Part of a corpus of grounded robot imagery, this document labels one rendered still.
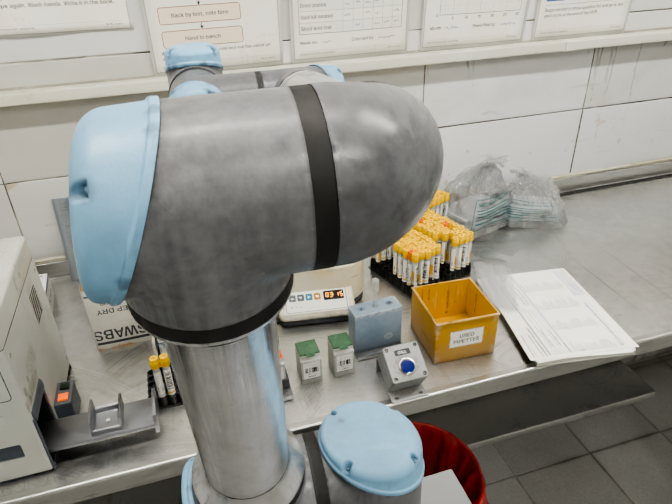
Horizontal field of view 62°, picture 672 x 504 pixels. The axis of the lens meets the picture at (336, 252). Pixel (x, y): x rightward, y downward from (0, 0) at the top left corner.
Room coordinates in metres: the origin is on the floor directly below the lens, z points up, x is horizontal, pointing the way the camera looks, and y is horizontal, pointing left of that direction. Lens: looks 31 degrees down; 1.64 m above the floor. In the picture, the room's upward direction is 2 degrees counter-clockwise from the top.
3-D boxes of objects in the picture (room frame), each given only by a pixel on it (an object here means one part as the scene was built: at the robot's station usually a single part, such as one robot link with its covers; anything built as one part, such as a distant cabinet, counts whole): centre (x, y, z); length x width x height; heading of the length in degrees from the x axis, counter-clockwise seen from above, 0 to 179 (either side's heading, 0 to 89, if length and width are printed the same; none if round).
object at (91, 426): (0.67, 0.42, 0.92); 0.21 x 0.07 x 0.05; 106
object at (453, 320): (0.91, -0.23, 0.93); 0.13 x 0.13 x 0.10; 13
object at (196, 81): (0.70, 0.15, 1.44); 0.11 x 0.11 x 0.08; 13
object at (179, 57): (0.79, 0.19, 1.44); 0.09 x 0.08 x 0.11; 13
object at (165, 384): (0.80, 0.28, 0.93); 0.17 x 0.09 x 0.11; 107
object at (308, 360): (0.82, 0.06, 0.91); 0.05 x 0.04 x 0.07; 16
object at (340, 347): (0.83, 0.00, 0.91); 0.05 x 0.04 x 0.07; 16
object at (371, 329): (0.90, -0.07, 0.92); 0.10 x 0.07 x 0.10; 108
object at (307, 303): (1.12, 0.06, 0.94); 0.30 x 0.24 x 0.12; 7
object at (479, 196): (1.43, -0.39, 0.97); 0.26 x 0.17 x 0.19; 127
